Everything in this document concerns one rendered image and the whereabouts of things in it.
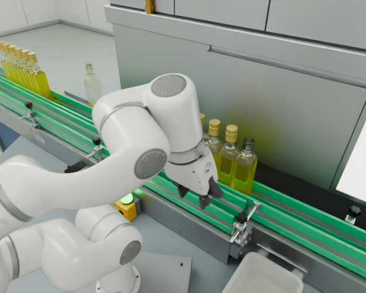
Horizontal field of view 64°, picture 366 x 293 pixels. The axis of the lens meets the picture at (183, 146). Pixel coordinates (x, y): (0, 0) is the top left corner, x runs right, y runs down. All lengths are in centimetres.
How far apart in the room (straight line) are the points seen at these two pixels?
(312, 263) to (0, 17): 650
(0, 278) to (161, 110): 28
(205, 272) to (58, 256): 54
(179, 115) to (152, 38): 77
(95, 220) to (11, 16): 635
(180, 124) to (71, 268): 33
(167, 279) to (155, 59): 77
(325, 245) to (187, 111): 65
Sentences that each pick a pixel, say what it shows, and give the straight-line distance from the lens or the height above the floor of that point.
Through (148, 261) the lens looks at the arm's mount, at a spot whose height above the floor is 81.
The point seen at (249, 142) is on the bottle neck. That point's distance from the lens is 85.
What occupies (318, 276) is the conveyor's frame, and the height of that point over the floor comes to 81.
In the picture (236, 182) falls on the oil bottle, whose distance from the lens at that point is 94.
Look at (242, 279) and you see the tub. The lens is 99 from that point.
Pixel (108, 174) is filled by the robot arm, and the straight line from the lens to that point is 35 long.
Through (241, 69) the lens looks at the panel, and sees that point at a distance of 92.
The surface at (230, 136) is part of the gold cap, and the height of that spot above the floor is 114.
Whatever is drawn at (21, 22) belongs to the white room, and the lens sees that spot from 697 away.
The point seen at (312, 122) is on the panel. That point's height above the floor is 119.
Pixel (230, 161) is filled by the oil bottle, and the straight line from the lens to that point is 90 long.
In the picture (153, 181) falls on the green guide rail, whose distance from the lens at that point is 102.
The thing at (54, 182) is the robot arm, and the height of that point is 139.
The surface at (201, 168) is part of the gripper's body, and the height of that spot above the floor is 131.
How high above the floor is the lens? 163
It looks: 37 degrees down
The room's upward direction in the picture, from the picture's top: straight up
